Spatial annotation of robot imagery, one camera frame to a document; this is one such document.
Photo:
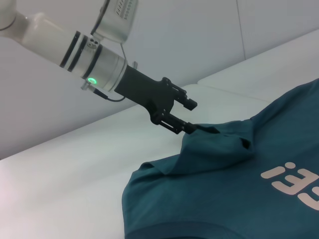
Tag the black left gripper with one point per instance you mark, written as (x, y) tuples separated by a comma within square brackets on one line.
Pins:
[(147, 92)]

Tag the teal t-shirt with FREE print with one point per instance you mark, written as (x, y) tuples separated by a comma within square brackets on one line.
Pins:
[(224, 186)]

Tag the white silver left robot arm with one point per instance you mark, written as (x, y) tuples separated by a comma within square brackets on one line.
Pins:
[(49, 42)]

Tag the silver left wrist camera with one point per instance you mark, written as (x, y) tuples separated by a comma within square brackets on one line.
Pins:
[(114, 22)]

